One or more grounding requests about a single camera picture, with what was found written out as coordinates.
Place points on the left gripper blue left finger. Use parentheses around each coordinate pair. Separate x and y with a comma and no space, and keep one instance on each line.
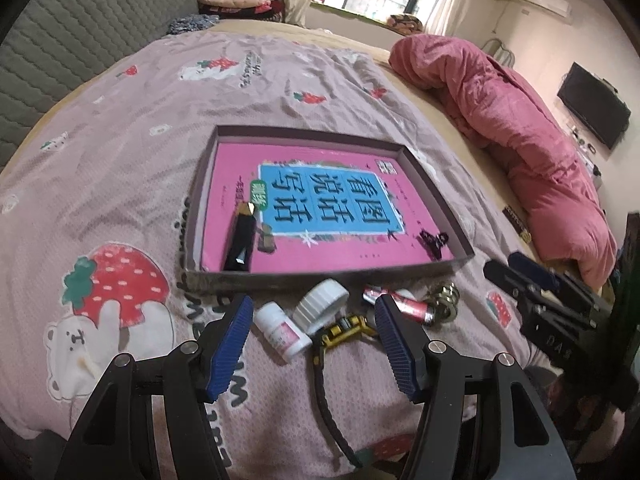
(221,345)

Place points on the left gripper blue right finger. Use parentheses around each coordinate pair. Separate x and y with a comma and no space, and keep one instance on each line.
(403,341)

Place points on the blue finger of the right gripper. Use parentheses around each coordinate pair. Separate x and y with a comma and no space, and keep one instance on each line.
(514,283)
(532,267)

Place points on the red black lighter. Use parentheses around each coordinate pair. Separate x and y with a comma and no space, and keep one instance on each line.
(418,311)

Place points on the small white pill bottle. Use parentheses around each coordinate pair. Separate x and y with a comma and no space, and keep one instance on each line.
(281,332)

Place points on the brass metal ornament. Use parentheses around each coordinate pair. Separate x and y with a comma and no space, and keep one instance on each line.
(443,297)

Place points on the yellow black wrist watch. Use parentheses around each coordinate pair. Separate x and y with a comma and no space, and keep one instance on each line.
(329,348)

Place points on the black gold lipstick tube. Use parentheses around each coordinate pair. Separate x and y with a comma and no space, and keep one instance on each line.
(241,240)

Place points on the black gold mattress label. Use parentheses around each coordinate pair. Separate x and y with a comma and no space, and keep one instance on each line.
(517,224)

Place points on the black hair claw clip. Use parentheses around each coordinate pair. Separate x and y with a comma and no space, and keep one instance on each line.
(434,243)

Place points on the white ribbed jar lid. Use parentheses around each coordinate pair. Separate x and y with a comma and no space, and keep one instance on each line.
(319,306)

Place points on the shallow grey cardboard tray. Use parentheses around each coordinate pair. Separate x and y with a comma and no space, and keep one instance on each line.
(204,282)

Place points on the pink crumpled quilt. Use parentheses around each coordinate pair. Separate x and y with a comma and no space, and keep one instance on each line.
(497,110)

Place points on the pink Chinese workbook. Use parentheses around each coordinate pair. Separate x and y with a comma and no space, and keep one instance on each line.
(321,210)

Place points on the pink strawberry bear bedsheet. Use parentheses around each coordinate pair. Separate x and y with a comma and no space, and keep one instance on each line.
(93,205)

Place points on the blue patterned folded cloth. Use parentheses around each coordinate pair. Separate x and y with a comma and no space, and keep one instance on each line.
(191,23)

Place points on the grey quilted headboard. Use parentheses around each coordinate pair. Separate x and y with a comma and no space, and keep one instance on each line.
(54,46)

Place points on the wall mounted black television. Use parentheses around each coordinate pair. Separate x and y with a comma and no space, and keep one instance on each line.
(596,104)

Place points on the white wall air conditioner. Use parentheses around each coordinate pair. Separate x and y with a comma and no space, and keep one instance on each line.
(560,8)

